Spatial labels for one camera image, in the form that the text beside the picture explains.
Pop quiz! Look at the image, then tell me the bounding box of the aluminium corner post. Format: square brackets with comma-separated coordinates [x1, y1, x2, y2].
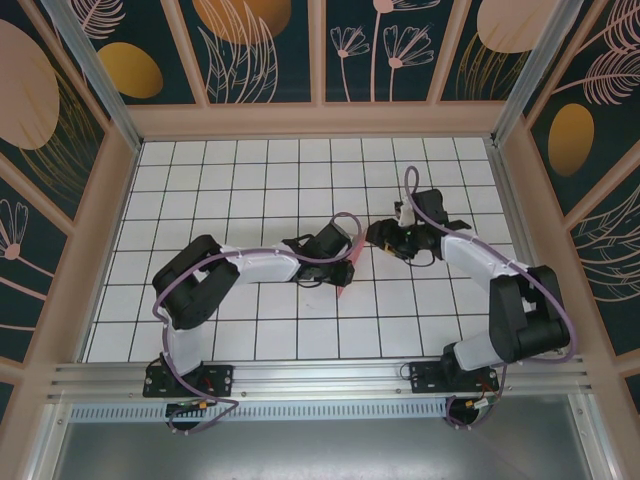
[39, 0, 144, 152]
[491, 0, 587, 147]

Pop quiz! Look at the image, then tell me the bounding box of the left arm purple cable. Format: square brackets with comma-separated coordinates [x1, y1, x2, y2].
[152, 212, 366, 437]

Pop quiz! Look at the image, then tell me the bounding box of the slotted grey cable duct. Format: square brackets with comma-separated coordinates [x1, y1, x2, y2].
[67, 403, 451, 423]

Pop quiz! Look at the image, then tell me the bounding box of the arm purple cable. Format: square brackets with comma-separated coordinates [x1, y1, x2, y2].
[399, 165, 575, 432]
[152, 212, 366, 437]

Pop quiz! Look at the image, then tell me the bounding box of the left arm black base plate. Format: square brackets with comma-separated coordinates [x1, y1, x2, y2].
[142, 363, 237, 399]

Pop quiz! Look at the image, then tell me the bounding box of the aluminium mounting rail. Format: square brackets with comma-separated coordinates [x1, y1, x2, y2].
[47, 354, 599, 402]

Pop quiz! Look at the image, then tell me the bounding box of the small board with yellow plug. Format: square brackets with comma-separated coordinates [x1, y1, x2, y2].
[167, 397, 219, 415]
[462, 393, 501, 412]

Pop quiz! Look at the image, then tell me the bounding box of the pink paper sheet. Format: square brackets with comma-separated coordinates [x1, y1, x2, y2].
[334, 237, 367, 300]

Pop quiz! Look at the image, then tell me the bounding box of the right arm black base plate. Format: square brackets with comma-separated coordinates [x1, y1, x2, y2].
[408, 360, 501, 397]

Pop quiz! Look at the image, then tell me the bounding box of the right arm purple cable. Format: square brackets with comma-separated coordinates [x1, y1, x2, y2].
[399, 165, 575, 432]

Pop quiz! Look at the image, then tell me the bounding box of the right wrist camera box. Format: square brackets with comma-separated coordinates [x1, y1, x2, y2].
[393, 199, 417, 225]

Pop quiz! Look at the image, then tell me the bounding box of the grey metal sheet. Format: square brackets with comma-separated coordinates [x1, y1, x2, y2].
[49, 394, 599, 480]

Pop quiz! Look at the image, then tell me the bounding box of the aluminium side rail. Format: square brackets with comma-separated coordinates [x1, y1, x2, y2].
[485, 139, 557, 357]

